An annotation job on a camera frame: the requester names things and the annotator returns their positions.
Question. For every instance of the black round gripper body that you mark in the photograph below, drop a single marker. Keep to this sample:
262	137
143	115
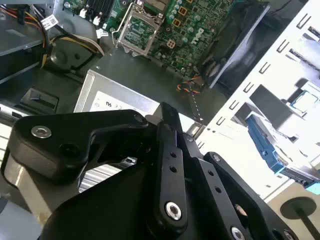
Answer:
112	205

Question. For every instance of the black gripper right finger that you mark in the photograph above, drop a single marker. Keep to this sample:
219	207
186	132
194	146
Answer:
215	181

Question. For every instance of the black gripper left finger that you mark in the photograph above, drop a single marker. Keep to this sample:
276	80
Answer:
50	150

